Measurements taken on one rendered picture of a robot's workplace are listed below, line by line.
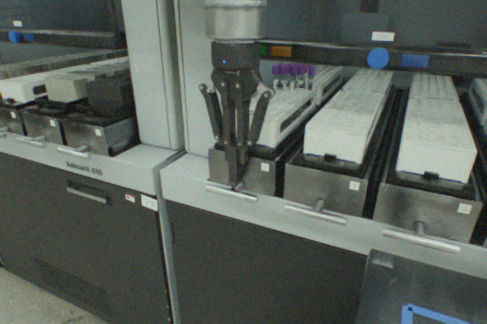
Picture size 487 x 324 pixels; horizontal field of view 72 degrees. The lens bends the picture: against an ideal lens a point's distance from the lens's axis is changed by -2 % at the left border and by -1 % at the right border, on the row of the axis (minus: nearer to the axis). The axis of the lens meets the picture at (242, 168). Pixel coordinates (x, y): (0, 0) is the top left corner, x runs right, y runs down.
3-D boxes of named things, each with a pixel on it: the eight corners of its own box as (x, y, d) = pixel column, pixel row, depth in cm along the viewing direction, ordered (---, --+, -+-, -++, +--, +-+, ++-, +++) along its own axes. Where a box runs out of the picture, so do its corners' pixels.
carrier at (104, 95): (129, 109, 81) (125, 84, 79) (123, 112, 80) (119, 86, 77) (95, 104, 86) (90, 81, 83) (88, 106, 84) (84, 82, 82)
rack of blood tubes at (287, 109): (278, 106, 90) (280, 83, 87) (316, 111, 86) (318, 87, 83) (224, 144, 66) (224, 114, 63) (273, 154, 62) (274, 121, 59)
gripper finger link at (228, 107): (227, 81, 52) (219, 80, 53) (227, 147, 57) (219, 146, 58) (239, 76, 55) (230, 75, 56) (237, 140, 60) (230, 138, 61)
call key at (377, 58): (367, 67, 52) (370, 46, 50) (387, 68, 51) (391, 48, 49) (365, 68, 51) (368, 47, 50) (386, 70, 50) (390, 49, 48)
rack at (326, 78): (311, 83, 115) (313, 65, 113) (341, 86, 111) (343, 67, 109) (281, 105, 91) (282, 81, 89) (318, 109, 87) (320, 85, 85)
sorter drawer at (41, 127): (179, 84, 144) (178, 63, 140) (208, 88, 138) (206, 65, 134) (11, 143, 85) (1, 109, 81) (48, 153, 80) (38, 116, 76)
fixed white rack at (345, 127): (337, 114, 84) (340, 89, 81) (380, 120, 80) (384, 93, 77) (301, 160, 60) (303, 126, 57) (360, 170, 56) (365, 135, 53)
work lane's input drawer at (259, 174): (307, 100, 122) (309, 74, 118) (346, 104, 116) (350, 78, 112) (196, 192, 63) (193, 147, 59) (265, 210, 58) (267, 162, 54)
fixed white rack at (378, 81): (358, 88, 109) (360, 68, 106) (390, 91, 105) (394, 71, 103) (338, 112, 85) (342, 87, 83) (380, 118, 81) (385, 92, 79)
